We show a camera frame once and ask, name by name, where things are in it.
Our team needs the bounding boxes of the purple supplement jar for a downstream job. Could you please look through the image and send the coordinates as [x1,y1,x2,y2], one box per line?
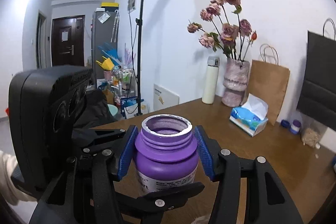
[133,114,199,194]

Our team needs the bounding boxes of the blue tissue box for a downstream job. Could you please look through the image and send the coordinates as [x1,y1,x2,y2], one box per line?
[229,94,268,137]

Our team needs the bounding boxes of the cream thermos bottle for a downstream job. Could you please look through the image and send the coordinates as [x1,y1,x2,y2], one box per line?
[202,56,220,105]

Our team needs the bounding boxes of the cluttered storage rack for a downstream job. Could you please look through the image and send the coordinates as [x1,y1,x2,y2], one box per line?
[93,43,138,119]

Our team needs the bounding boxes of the pink ceramic vase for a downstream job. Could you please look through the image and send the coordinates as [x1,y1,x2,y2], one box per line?
[222,59,250,107]

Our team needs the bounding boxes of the dark brown door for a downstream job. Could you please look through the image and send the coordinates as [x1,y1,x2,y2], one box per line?
[51,15,85,67]

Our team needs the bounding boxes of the blue jar lid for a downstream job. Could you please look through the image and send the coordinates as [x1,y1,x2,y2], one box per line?
[280,119,290,128]

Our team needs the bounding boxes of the small purple white jar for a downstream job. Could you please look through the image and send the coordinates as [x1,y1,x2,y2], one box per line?
[289,119,302,134]

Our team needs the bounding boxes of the brown paper bag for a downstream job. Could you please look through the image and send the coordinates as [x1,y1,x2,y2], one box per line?
[242,43,290,125]

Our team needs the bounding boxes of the grey refrigerator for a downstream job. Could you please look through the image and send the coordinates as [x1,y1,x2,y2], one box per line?
[91,2,119,88]

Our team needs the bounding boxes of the clear container with seeds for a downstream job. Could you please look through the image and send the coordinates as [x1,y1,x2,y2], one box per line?
[301,118,327,149]

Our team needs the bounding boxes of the dried pink flowers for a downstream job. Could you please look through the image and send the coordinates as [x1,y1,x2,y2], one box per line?
[187,0,257,62]

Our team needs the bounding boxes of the black paper bag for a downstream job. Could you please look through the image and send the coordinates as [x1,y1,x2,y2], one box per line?
[297,31,336,130]

